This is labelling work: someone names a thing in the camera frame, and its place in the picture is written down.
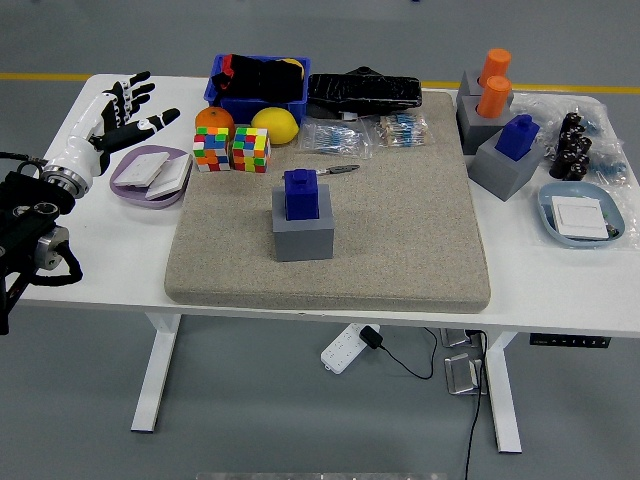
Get thin black adapter cable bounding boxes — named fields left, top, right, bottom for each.
left=379, top=327, right=439, bottom=380

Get purple tray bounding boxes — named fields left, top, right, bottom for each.
left=109, top=144, right=194, bottom=211

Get orange fruit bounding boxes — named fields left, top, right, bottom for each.
left=194, top=106, right=236, bottom=139

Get blue plastic bin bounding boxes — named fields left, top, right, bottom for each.
left=203, top=53, right=312, bottom=126

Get black table control panel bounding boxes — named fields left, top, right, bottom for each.
left=529, top=333, right=612, bottom=349

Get white power strip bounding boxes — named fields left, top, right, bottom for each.
left=320, top=322, right=371, bottom=375

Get yellow round object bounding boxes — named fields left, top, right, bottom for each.
left=277, top=57, right=307, bottom=79

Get blue square seal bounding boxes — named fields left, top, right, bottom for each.
left=282, top=168, right=321, bottom=222
left=494, top=114, right=541, bottom=162

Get long black floor cable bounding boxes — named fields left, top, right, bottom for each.
left=462, top=329, right=490, bottom=480

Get black wrapped keyboard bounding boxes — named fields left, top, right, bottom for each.
left=305, top=65, right=424, bottom=120

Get grey cube seal holder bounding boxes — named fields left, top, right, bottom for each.
left=467, top=130, right=546, bottom=202
left=272, top=183, right=335, bottom=263
left=458, top=69, right=516, bottom=109
left=455, top=94, right=516, bottom=156

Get small metal bracket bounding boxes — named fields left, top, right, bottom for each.
left=439, top=327, right=484, bottom=349

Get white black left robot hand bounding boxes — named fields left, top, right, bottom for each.
left=43, top=70, right=181, bottom=179

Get large colourful puzzle cube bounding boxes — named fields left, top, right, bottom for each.
left=230, top=126, right=272, bottom=175

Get large metal bracket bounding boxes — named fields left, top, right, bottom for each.
left=443, top=352, right=489, bottom=397

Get orange cylinder seal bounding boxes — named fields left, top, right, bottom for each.
left=477, top=75, right=513, bottom=120
left=478, top=48, right=513, bottom=84

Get black power adapter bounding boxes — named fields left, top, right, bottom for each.
left=359, top=324, right=385, bottom=351

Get bag of brown blue resistors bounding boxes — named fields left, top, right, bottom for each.
left=367, top=112, right=431, bottom=150

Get yellow lemon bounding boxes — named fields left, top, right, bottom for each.
left=250, top=106, right=300, bottom=146

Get white table leg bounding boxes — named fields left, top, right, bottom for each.
left=130, top=313, right=182, bottom=434
left=482, top=329, right=524, bottom=455

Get small colourful puzzle cube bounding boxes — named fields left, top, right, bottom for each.
left=193, top=125, right=232, bottom=174

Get light blue tray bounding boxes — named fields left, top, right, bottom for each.
left=537, top=180, right=626, bottom=250

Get black cloth gloves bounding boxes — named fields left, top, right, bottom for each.
left=209, top=53, right=307, bottom=104

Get grey-brown mat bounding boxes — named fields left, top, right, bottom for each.
left=163, top=89, right=492, bottom=315

